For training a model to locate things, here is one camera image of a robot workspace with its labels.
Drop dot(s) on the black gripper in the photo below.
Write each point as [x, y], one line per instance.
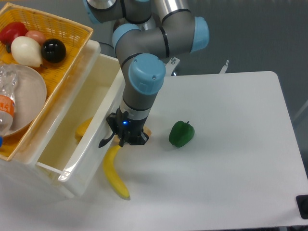
[128, 130]

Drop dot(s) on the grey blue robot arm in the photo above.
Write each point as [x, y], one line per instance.
[146, 72]

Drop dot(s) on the white drawer cabinet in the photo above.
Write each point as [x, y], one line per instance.
[23, 165]

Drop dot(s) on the toast bread slice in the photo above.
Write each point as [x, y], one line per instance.
[145, 130]

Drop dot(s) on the yellow banana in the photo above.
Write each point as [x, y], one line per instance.
[111, 174]

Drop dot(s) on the yellow bell pepper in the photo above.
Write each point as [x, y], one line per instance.
[81, 129]

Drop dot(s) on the green bell pepper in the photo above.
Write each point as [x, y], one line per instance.
[181, 133]

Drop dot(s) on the beige bowl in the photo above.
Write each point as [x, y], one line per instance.
[30, 97]

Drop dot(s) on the orange wicker basket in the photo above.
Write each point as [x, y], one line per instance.
[74, 36]

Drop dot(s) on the black round fruit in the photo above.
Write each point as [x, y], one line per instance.
[53, 50]

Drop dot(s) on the pink round fruit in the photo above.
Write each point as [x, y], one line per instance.
[38, 36]

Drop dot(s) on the white pear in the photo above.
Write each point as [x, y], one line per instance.
[26, 51]

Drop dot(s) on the clear plastic bottle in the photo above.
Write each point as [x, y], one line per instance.
[8, 80]

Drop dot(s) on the red bell pepper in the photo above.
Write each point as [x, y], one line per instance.
[12, 31]

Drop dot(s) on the black corner device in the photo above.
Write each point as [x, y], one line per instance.
[302, 203]

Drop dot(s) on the black top drawer handle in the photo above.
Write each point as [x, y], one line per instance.
[103, 142]

